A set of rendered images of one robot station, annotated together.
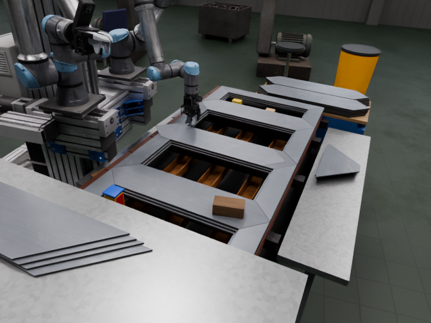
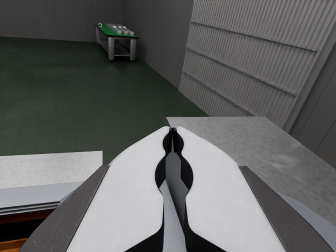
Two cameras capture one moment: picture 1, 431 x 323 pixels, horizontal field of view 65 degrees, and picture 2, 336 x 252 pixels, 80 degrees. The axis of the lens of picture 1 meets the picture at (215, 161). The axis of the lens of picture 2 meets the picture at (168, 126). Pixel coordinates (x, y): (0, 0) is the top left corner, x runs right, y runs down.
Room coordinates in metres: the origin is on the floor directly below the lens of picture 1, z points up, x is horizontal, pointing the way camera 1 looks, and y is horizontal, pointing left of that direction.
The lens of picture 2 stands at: (1.13, 0.43, 1.52)
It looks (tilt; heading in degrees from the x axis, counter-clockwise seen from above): 30 degrees down; 228
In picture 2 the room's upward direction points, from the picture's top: 9 degrees clockwise
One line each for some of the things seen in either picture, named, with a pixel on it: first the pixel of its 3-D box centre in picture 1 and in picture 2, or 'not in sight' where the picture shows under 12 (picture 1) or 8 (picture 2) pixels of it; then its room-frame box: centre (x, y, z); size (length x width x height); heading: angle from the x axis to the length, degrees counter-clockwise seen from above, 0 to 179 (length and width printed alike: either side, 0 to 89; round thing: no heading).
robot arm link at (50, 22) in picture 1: (58, 28); not in sight; (1.24, 0.59, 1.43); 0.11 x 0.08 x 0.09; 52
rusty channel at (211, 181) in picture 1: (220, 167); not in sight; (1.51, -0.03, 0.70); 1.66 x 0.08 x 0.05; 157
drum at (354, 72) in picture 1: (353, 77); not in sight; (4.25, -1.69, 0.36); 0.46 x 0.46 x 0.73
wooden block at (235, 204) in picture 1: (228, 206); not in sight; (0.99, -0.06, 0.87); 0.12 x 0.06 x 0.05; 83
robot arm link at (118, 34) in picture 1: (120, 41); not in sight; (2.00, 0.60, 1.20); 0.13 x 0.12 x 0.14; 131
